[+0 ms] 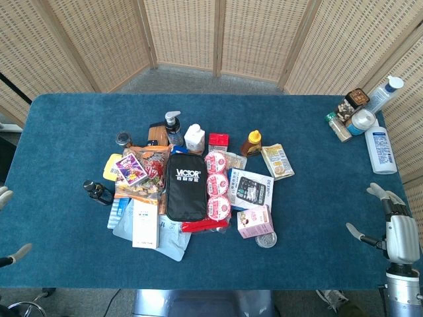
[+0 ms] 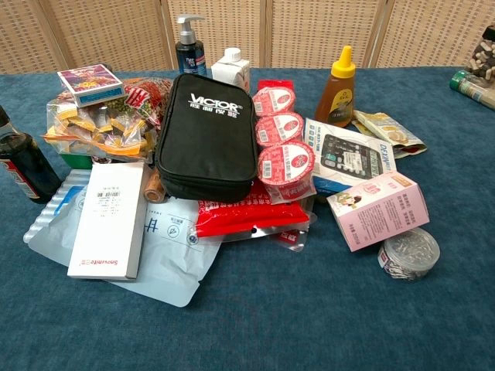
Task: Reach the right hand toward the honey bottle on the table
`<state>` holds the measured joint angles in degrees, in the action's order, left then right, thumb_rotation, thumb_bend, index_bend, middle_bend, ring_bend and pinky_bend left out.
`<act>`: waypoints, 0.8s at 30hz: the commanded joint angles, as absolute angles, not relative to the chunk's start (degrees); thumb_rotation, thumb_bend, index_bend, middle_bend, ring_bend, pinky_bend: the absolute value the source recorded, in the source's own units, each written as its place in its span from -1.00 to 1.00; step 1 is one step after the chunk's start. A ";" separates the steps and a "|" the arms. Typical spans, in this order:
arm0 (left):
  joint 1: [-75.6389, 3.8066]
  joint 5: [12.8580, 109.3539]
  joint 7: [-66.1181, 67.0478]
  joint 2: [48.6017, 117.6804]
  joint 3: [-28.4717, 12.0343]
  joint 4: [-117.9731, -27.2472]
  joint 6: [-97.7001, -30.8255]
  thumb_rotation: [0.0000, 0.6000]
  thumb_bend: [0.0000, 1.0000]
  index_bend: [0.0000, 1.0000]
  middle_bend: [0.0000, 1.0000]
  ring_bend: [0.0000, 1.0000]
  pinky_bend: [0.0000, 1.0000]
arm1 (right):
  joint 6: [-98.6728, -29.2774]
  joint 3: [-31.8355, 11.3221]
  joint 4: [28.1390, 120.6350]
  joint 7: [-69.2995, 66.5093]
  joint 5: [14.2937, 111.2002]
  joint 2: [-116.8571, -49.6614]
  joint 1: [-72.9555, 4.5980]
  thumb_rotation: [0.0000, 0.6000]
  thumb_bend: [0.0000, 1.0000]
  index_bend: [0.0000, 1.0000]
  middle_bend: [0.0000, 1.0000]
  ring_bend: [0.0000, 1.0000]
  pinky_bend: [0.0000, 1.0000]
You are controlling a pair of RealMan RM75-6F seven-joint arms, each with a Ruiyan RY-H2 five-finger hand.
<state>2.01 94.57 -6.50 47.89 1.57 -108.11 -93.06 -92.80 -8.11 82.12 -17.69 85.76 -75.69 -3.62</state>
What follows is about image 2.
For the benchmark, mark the brown stained glass jar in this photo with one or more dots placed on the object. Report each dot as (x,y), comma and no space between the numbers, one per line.
(154,187)

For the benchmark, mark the honey squeeze bottle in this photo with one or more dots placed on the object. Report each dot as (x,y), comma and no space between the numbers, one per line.
(335,96)

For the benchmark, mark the blue pump dispenser bottle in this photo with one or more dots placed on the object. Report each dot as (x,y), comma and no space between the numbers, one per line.
(190,50)

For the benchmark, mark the dark soy sauce bottle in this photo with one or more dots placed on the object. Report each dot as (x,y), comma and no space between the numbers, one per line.
(19,162)

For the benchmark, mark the red snack packet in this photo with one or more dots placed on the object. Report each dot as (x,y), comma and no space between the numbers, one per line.
(247,216)

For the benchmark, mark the red jelly cup pack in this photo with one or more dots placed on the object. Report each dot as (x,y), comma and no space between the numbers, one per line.
(280,139)

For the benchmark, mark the black Victor zip pouch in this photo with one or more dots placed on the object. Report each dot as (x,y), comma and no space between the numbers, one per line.
(209,135)

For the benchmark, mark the pale blue foil pouch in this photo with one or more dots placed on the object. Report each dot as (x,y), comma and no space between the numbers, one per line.
(170,247)

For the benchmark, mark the boxed calculator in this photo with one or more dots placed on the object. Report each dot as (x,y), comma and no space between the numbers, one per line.
(348,154)

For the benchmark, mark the white drink carton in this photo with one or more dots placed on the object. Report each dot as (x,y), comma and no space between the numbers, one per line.
(230,71)

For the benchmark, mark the blue table cloth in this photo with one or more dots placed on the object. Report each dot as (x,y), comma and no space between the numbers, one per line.
(270,301)

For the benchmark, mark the pink carton box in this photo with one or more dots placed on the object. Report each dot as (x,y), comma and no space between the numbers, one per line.
(377,210)

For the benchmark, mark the red bag of green peas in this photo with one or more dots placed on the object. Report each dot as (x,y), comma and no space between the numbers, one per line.
(147,98)

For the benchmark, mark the white Snowmate box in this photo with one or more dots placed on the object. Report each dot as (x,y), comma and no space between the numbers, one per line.
(110,218)

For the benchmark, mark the yellow snack sachet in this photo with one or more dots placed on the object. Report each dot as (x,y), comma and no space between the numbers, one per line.
(390,131)

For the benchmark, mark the woven folding screen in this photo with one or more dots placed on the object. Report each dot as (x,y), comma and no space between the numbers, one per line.
(247,31)

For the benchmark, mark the clear bag of yellow candies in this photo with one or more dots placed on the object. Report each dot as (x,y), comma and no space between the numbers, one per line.
(93,129)

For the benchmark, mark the green plastic box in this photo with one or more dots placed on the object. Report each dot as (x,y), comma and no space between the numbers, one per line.
(75,160)

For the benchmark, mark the round clear tub of clips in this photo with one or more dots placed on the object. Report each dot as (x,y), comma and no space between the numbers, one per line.
(410,255)

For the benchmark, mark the purple and blue card box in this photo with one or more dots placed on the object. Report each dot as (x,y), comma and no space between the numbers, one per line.
(91,87)

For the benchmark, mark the corrugated blue plastic pack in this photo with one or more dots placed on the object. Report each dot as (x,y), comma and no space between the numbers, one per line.
(48,208)

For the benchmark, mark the green-capped jar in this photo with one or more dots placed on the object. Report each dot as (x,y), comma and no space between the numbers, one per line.
(470,87)

